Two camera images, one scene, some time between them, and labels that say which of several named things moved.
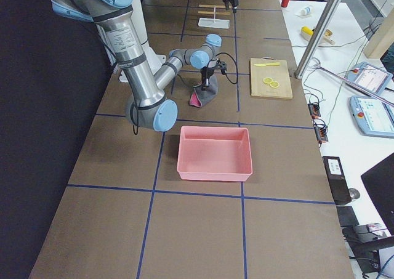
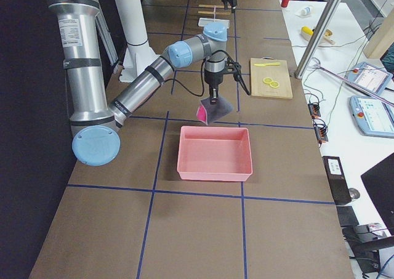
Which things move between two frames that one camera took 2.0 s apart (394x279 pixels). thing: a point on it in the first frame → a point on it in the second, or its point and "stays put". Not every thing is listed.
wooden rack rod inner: [212, 12] stays put
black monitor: [380, 179] stays put
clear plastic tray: [218, 23] stays put
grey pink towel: [199, 97] → [208, 113]
